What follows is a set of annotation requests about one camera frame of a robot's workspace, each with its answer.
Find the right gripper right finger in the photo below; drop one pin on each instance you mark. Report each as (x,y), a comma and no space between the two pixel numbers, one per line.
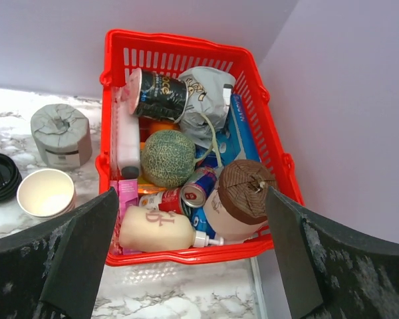
(328,269)

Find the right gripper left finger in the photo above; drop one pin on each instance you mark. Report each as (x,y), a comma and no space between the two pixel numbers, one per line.
(54,269)

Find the stack of paper cups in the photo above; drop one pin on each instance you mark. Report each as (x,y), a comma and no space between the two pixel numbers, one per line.
(46,193)

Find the cream squeeze bottle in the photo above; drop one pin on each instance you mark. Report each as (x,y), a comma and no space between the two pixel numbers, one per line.
(152,231)

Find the stack of black lids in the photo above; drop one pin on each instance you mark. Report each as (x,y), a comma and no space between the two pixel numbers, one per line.
(10,178)

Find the pink small box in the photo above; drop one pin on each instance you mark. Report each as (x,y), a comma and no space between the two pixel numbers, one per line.
(127,191)

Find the brown lidded dessert cup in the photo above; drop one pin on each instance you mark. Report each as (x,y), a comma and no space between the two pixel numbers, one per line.
(236,209)

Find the grey wrapped paper roll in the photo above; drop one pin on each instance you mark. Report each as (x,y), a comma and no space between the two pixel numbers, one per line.
(62,136)

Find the red white can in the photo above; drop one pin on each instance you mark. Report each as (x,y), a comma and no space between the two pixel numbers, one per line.
(168,201)

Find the red bull can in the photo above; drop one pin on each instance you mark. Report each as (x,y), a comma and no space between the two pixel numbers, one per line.
(198,187)

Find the green netted melon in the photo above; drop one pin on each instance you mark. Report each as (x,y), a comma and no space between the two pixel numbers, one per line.
(167,159)

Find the blue box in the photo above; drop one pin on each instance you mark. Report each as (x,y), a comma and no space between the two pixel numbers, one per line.
(235,140)

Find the pink white bottle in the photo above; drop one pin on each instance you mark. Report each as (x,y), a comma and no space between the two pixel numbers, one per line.
(127,142)

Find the orange fruit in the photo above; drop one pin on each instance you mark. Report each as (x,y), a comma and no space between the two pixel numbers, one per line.
(156,126)

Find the black instant noodle cup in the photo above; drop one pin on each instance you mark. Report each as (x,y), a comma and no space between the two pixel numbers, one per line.
(155,96)

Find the grey foil snack bag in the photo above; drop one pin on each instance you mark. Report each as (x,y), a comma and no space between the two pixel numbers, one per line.
(207,106)

